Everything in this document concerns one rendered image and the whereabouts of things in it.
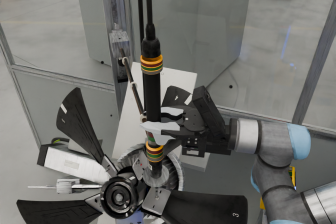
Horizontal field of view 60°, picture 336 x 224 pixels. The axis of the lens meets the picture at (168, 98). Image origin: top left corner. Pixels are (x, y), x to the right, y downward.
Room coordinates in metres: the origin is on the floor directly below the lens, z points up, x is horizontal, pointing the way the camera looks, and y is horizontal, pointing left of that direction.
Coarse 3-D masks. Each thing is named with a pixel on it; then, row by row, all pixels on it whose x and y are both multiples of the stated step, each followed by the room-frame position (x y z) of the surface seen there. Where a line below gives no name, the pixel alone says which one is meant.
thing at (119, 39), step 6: (114, 30) 1.14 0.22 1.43; (120, 30) 1.14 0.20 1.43; (114, 36) 1.10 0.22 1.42; (120, 36) 1.10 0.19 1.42; (126, 36) 1.10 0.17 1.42; (114, 42) 1.05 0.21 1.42; (120, 42) 1.05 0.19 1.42; (126, 42) 1.06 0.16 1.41; (114, 48) 1.04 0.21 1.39; (126, 48) 1.06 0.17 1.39; (114, 54) 1.04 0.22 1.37; (120, 54) 1.05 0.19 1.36; (126, 54) 1.06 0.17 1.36
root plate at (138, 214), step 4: (136, 212) 0.49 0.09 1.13; (140, 212) 0.50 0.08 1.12; (132, 216) 0.48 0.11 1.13; (136, 216) 0.49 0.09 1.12; (140, 216) 0.49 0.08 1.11; (116, 220) 0.46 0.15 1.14; (120, 220) 0.46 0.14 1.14; (124, 220) 0.47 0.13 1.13; (128, 220) 0.47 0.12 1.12; (132, 220) 0.47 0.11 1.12; (136, 220) 0.48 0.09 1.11; (140, 220) 0.48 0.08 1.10
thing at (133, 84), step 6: (138, 0) 0.58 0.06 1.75; (150, 0) 0.50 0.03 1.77; (138, 6) 0.58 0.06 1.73; (150, 6) 0.49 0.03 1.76; (138, 12) 0.58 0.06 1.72; (150, 12) 0.49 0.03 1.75; (150, 18) 0.49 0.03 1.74; (150, 24) 0.49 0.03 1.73; (126, 60) 0.93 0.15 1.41; (126, 66) 0.89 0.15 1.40; (132, 78) 0.81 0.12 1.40; (132, 84) 0.78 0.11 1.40; (144, 90) 0.58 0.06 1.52; (138, 96) 0.71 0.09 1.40; (144, 96) 0.58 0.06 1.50; (138, 102) 0.68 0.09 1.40; (144, 102) 0.58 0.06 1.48; (144, 108) 0.59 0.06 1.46
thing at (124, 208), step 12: (108, 180) 0.52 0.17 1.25; (120, 180) 0.51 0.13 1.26; (132, 180) 0.51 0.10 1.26; (108, 192) 0.50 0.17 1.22; (120, 192) 0.49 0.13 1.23; (132, 192) 0.49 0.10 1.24; (144, 192) 0.51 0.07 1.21; (108, 204) 0.48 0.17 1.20; (120, 204) 0.47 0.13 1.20; (132, 204) 0.47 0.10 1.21; (120, 216) 0.44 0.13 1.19
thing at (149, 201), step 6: (150, 192) 0.52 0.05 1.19; (162, 192) 0.52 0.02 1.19; (168, 192) 0.52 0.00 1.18; (150, 198) 0.50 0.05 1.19; (162, 198) 0.50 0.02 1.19; (144, 204) 0.48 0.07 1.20; (150, 204) 0.48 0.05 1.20; (156, 204) 0.48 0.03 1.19; (162, 204) 0.48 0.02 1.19; (150, 210) 0.46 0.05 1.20; (156, 210) 0.46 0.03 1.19; (162, 210) 0.46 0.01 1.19
